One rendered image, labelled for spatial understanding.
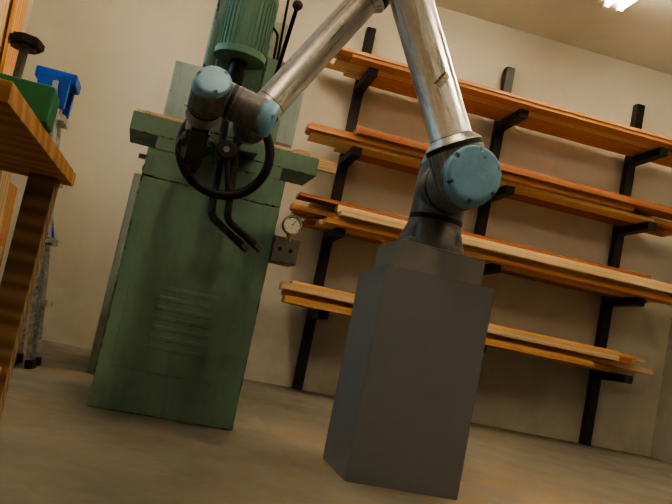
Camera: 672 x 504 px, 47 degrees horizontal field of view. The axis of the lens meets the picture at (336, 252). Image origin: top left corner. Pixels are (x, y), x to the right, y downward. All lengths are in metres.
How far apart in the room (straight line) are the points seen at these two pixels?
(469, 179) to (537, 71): 3.76
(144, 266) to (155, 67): 2.81
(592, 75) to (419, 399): 4.15
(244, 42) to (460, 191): 1.04
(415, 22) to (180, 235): 0.96
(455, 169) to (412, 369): 0.52
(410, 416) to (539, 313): 3.47
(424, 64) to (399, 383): 0.81
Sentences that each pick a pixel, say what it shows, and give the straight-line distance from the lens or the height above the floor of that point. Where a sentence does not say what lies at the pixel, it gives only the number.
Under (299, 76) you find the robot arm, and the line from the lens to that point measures 2.08.
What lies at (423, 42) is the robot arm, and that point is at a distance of 2.02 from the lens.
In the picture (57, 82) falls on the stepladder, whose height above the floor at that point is 1.10.
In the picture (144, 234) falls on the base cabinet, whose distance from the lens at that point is 2.41.
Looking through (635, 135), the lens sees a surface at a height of 2.00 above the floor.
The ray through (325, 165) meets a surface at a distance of 2.67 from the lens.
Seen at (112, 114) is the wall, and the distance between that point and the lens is 5.00.
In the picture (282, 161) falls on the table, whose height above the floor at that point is 0.86.
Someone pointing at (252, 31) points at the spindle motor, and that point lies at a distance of 2.67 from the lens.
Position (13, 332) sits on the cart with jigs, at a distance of 1.38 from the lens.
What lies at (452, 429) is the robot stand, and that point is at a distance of 2.03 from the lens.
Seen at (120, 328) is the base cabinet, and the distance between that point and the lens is 2.40.
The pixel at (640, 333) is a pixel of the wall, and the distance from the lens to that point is 5.77.
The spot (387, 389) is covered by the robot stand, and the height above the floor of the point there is 0.24.
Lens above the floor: 0.33
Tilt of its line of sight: 7 degrees up
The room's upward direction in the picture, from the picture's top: 12 degrees clockwise
